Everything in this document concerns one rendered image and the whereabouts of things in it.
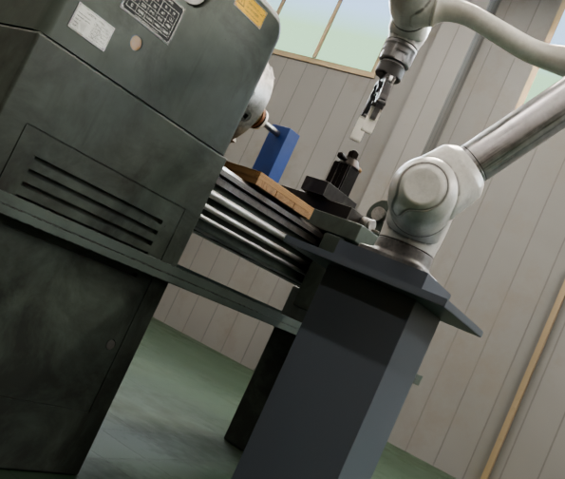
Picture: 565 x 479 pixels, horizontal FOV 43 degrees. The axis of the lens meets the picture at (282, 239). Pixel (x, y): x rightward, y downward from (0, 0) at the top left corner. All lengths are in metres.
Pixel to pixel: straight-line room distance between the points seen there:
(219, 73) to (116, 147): 0.33
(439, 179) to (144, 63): 0.69
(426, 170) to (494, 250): 3.97
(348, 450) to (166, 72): 0.96
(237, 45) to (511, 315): 3.97
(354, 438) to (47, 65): 1.05
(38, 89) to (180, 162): 0.41
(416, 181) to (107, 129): 0.68
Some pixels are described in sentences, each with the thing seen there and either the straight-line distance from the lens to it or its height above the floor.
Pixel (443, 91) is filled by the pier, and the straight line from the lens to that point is 5.89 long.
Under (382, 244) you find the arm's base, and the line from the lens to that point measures 1.86.
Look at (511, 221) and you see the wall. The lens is 5.61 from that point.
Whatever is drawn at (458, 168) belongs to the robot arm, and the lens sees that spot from 1.67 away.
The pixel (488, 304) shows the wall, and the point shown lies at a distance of 5.48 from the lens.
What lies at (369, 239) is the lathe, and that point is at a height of 0.90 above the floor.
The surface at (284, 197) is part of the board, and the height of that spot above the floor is 0.88.
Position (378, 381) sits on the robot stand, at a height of 0.52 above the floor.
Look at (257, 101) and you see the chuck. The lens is 2.03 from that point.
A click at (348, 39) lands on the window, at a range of 6.65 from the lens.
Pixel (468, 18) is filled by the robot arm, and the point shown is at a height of 1.41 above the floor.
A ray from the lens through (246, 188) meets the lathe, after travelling 2.05.
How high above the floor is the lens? 0.59
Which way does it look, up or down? 5 degrees up
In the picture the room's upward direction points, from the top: 25 degrees clockwise
